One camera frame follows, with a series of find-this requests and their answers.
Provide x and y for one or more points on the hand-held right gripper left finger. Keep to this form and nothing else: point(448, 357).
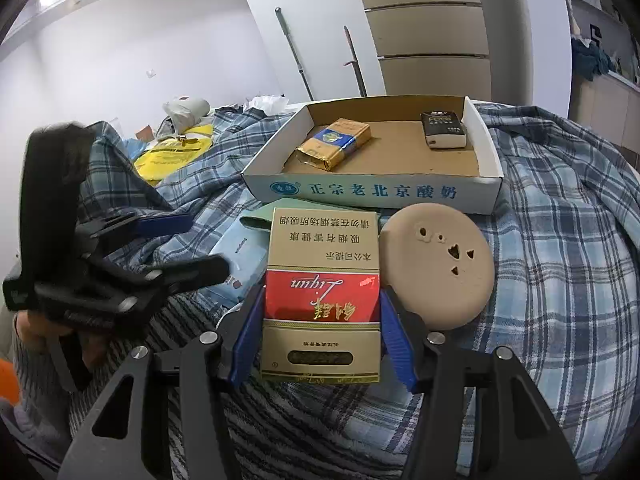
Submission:
point(245, 340)

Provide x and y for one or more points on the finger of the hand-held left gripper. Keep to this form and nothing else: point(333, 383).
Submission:
point(165, 224)
point(200, 267)

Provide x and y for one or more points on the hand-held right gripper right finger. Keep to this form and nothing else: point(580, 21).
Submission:
point(397, 340)

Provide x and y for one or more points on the blue tissue pack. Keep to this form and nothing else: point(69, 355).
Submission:
point(240, 260)

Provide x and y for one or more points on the beige round pad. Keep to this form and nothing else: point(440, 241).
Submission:
point(435, 280)

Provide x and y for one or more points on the green pouch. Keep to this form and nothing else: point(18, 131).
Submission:
point(257, 222)

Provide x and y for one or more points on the red and gold cigarette pack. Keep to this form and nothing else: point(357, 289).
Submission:
point(320, 270)

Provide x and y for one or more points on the white cardboard box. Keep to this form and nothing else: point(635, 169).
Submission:
point(375, 192)

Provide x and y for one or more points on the person's left hand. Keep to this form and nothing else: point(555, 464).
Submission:
point(29, 327)

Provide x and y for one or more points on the yellow plastic bag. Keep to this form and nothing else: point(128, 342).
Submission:
point(170, 152)

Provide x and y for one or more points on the grey cap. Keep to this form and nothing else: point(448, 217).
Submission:
point(187, 110)

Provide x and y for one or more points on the white plastic bag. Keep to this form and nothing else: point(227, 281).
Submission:
point(267, 101)

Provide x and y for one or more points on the yellow cigarette pack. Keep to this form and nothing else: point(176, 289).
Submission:
point(335, 142)

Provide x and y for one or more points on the blue plaid blanket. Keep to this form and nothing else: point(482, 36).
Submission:
point(550, 235)

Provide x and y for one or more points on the orange object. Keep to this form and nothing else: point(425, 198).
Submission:
point(7, 380)

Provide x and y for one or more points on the metal pole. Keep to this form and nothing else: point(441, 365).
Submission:
point(295, 55)

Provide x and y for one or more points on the black cigarette pack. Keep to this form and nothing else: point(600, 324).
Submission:
point(442, 130)

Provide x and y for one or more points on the gold refrigerator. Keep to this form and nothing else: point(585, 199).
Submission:
point(425, 30)

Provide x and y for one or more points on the beige vanity cabinet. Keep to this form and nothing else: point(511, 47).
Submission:
point(610, 105)

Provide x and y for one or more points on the blue clothes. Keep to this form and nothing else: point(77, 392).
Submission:
point(590, 60)

